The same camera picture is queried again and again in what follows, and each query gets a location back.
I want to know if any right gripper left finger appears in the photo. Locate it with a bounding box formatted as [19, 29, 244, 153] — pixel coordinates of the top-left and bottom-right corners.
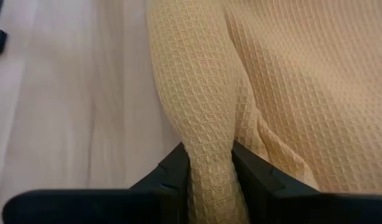
[128, 141, 192, 224]

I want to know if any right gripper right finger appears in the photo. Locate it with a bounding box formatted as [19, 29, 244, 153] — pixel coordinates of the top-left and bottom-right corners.
[231, 139, 322, 224]

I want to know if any yellow waffle-weave towel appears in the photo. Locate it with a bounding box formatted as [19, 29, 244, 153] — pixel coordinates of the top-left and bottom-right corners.
[146, 0, 382, 224]

